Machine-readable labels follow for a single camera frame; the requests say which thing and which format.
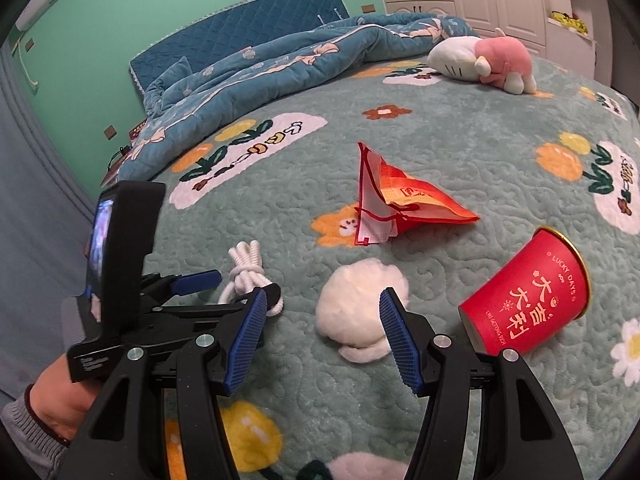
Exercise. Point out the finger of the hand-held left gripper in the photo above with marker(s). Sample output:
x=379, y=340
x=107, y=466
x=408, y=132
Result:
x=272, y=300
x=197, y=280

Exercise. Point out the blue patterned quilt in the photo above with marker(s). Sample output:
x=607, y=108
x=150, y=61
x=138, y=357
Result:
x=260, y=75

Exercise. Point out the yellow item on shelf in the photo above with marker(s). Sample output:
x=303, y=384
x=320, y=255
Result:
x=567, y=21

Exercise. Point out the white fluffy ball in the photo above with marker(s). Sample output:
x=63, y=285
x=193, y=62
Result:
x=345, y=305

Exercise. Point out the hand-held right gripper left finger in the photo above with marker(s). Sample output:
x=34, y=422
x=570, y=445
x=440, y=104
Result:
x=245, y=345

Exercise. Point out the person's left hand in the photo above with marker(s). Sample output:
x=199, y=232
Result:
x=65, y=400

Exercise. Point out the pink and white plush toy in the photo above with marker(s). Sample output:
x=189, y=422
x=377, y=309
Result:
x=480, y=60

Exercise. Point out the blue-grey curtain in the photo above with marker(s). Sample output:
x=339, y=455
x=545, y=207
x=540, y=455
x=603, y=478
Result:
x=40, y=210

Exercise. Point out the blue quilted headboard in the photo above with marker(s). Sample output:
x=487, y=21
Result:
x=225, y=30

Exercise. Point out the red paper cup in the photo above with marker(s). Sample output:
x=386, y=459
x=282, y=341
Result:
x=520, y=300

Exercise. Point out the white wardrobe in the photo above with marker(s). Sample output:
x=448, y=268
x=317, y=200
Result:
x=490, y=0

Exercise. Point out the green floral bed blanket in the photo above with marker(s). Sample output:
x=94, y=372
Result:
x=450, y=160

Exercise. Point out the red paper bag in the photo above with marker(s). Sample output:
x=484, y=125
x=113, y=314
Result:
x=425, y=205

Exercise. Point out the person's left forearm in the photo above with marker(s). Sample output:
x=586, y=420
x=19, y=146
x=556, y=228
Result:
x=25, y=440

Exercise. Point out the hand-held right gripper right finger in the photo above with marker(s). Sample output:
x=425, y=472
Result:
x=400, y=345

